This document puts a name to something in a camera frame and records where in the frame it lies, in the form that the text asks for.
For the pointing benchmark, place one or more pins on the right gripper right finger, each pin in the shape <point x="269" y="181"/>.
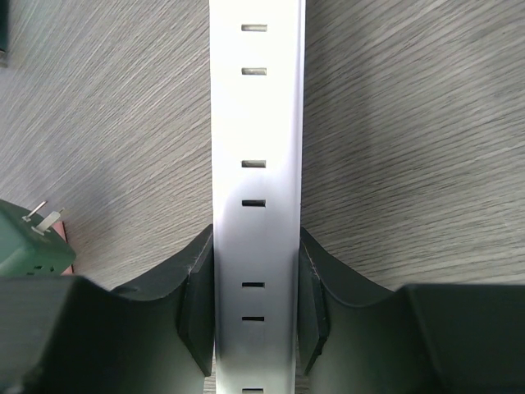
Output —
<point x="356" y="336"/>

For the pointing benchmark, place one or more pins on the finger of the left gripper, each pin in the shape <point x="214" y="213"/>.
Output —
<point x="4" y="32"/>

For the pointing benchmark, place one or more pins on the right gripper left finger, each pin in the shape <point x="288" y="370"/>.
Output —
<point x="153" y="334"/>

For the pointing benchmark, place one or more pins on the dark green cube plug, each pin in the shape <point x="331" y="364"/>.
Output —
<point x="29" y="244"/>

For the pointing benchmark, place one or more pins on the pink cube plug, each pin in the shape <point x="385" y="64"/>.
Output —
<point x="61" y="230"/>

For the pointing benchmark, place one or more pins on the white power strip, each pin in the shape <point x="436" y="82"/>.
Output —
<point x="256" y="61"/>

